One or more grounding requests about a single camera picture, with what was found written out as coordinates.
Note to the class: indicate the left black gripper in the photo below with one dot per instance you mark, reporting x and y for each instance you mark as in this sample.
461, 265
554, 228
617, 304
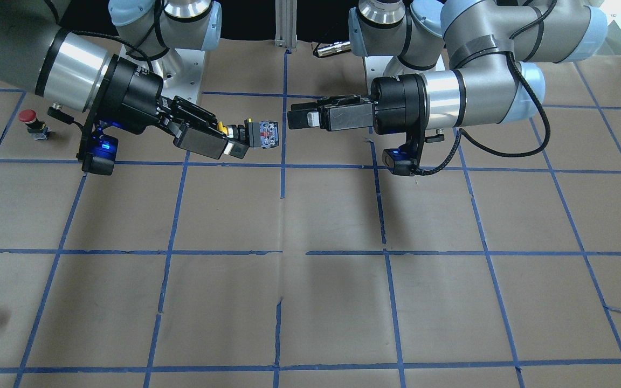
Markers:
397, 103

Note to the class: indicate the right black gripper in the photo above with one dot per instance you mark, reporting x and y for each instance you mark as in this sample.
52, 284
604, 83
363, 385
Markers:
133, 95

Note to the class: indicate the yellow push button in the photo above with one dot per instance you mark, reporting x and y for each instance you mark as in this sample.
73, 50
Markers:
255, 134

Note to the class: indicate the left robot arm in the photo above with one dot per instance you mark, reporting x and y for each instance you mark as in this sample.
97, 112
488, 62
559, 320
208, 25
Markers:
458, 63

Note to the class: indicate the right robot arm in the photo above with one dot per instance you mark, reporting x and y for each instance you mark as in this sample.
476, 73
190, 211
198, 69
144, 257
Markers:
40, 56

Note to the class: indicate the red push button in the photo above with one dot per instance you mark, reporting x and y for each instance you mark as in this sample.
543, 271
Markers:
38, 130

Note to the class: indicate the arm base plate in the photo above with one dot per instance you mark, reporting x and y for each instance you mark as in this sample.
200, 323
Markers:
181, 70

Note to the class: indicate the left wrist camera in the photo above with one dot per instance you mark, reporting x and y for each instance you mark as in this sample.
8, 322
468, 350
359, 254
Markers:
399, 162

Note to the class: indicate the aluminium frame post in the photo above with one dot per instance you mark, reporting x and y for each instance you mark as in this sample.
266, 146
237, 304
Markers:
285, 24

